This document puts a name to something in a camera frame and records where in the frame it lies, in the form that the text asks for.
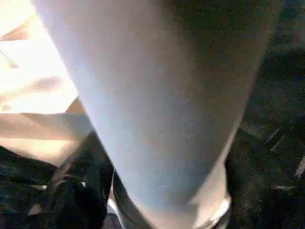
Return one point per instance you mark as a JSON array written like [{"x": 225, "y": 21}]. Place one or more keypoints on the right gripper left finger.
[{"x": 78, "y": 198}]

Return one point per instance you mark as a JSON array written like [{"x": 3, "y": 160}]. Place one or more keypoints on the white plastic table leg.
[{"x": 155, "y": 95}]

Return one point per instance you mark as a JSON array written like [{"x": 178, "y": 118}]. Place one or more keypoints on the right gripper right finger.
[{"x": 257, "y": 205}]

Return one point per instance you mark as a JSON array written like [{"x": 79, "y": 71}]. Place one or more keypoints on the black plastic mat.
[{"x": 274, "y": 95}]

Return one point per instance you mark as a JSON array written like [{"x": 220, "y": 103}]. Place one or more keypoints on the white plastic table top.
[{"x": 35, "y": 71}]

